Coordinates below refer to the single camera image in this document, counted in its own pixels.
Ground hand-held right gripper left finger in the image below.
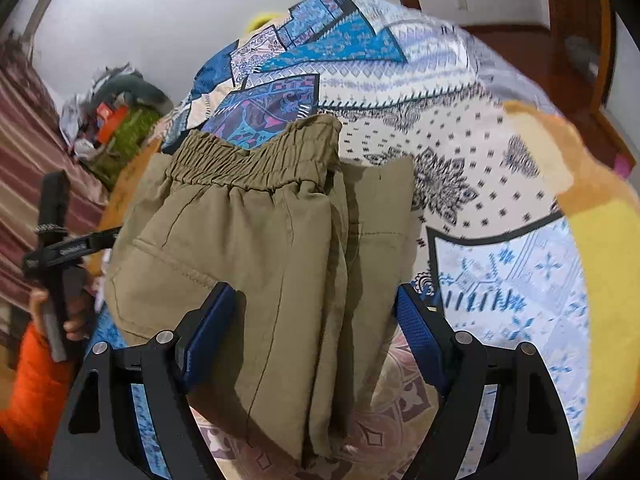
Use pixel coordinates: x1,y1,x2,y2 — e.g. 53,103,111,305
47,281,246,480

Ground khaki pants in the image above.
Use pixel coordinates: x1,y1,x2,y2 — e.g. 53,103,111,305
102,114,417,467

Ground yellow orange plush blanket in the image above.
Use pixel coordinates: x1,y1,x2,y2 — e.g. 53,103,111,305
501,100,640,457

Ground pile of grey clothes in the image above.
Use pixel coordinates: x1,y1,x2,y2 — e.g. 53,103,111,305
59,62,138,153

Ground person's left forearm orange sleeve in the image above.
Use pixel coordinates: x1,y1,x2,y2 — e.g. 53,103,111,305
0,320,78,480

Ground grey neck pillow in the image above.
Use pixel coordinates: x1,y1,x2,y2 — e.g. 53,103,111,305
97,76,173,108

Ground yellow foam arch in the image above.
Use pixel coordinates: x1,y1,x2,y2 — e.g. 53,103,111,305
246,9,287,32

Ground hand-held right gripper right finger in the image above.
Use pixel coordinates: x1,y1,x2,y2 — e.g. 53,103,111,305
392,282,581,480

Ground orange box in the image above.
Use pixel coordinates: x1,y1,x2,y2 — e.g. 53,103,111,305
96,103,127,144

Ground wooden lap desk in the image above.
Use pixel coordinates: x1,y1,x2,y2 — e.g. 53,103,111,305
97,135,168,273

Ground blue patchwork blanket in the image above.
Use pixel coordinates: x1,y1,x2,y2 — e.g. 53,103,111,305
90,0,592,480

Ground green fabric storage bag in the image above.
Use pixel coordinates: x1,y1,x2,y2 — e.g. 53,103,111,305
92,107,163,188

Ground person's left hand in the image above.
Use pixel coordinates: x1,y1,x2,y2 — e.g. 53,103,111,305
29,265,97,347

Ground striped pink curtain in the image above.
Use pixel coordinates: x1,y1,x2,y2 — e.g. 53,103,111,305
0,30,113,321

